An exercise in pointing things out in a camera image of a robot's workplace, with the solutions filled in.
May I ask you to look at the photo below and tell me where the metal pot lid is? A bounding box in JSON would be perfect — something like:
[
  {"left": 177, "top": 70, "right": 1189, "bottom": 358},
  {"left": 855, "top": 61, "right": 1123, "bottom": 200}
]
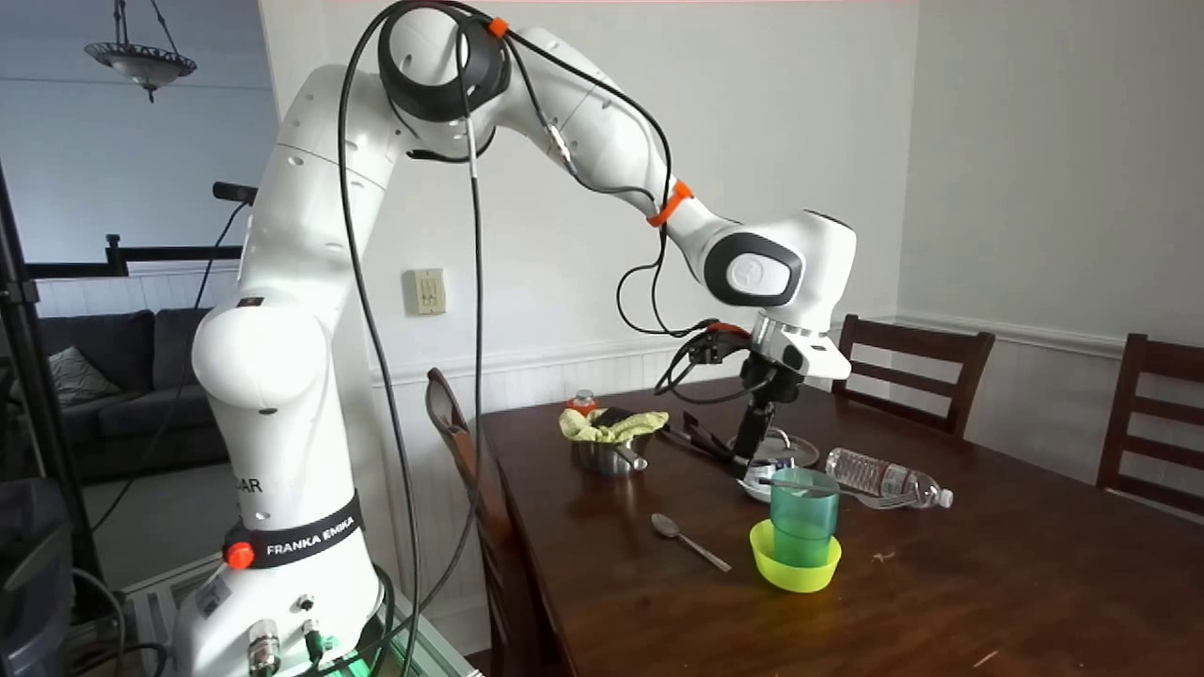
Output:
[{"left": 765, "top": 427, "right": 829, "bottom": 469}]

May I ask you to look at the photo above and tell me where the robot mounting stand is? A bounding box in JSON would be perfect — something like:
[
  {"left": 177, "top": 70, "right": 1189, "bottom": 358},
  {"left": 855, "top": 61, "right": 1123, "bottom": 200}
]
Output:
[{"left": 363, "top": 599, "right": 484, "bottom": 677}]

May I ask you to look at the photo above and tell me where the large silver metal spoon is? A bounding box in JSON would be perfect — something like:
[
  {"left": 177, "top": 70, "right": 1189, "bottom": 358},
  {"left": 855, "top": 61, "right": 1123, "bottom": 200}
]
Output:
[{"left": 646, "top": 508, "right": 736, "bottom": 580}]

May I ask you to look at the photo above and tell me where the black spatula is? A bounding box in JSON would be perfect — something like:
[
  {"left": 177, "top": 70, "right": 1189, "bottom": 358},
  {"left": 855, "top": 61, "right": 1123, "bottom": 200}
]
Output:
[{"left": 660, "top": 409, "right": 744, "bottom": 478}]

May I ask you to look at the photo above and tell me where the grey sofa pillow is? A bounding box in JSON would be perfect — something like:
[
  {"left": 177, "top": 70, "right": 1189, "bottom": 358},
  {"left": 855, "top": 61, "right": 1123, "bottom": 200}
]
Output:
[{"left": 44, "top": 342, "right": 124, "bottom": 409}]

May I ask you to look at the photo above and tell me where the black tripod stand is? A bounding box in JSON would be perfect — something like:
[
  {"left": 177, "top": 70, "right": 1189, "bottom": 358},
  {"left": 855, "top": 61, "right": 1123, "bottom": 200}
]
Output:
[{"left": 0, "top": 174, "right": 104, "bottom": 619}]

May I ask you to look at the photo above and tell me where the hanging chandelier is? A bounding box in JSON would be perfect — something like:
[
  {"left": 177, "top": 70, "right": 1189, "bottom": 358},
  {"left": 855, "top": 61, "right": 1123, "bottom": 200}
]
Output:
[{"left": 83, "top": 0, "right": 200, "bottom": 107}]

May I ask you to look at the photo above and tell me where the green plastic cup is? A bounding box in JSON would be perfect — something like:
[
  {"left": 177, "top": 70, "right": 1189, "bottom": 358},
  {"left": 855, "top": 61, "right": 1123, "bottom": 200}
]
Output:
[{"left": 744, "top": 515, "right": 848, "bottom": 599}]

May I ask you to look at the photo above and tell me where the dark grey sofa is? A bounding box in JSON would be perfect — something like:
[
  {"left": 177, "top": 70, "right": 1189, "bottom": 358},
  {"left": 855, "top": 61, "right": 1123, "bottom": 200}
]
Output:
[{"left": 34, "top": 306, "right": 236, "bottom": 485}]

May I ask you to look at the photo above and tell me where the translucent green cup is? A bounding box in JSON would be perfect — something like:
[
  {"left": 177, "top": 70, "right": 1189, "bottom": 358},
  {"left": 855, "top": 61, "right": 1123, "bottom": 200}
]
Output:
[{"left": 768, "top": 464, "right": 844, "bottom": 571}]

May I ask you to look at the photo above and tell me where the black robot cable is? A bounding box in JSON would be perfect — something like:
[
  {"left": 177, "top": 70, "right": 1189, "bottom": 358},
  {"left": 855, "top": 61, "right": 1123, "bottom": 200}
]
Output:
[{"left": 331, "top": 0, "right": 768, "bottom": 677}]

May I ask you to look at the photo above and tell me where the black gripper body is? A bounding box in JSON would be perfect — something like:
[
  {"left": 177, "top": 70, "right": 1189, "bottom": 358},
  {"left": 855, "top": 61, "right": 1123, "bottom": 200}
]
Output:
[{"left": 733, "top": 353, "right": 807, "bottom": 438}]

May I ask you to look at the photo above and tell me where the metal pot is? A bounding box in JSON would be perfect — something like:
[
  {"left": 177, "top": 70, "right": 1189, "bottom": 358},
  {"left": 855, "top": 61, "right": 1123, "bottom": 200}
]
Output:
[{"left": 568, "top": 428, "right": 654, "bottom": 481}]

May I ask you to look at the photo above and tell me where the yellow-green cloth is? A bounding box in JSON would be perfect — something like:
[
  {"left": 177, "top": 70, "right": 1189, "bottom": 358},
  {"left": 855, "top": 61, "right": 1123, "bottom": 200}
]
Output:
[{"left": 557, "top": 402, "right": 675, "bottom": 447}]

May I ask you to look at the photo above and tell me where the white light switch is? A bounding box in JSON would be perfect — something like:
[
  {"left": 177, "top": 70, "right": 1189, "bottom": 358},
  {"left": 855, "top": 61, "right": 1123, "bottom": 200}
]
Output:
[{"left": 401, "top": 263, "right": 453, "bottom": 322}]

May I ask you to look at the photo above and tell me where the dark wooden chair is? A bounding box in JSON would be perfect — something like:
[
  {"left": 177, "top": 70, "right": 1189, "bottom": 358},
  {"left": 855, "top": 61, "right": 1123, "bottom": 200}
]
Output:
[
  {"left": 420, "top": 364, "right": 557, "bottom": 677},
  {"left": 1095, "top": 330, "right": 1204, "bottom": 518},
  {"left": 832, "top": 311, "right": 998, "bottom": 446}
]

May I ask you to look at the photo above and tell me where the clear plastic water bottle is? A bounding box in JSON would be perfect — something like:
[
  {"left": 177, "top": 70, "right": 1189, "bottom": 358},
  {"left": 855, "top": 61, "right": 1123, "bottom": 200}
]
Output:
[{"left": 824, "top": 446, "right": 961, "bottom": 518}]

